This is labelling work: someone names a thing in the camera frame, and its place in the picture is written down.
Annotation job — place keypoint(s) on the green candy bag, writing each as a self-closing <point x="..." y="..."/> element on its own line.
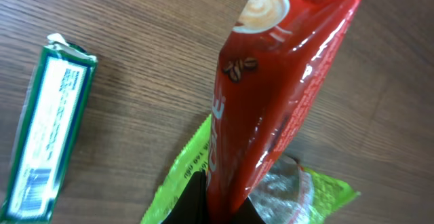
<point x="287" y="194"/>

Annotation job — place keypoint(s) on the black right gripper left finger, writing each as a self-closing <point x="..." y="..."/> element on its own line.
<point x="191" y="205"/>

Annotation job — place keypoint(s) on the red coffee stick sachet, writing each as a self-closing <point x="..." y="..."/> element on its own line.
<point x="269" y="72"/>

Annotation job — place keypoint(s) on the green white gum pack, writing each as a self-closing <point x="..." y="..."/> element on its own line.
<point x="47" y="130"/>

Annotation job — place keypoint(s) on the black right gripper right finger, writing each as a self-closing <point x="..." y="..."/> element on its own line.
<point x="247" y="214"/>

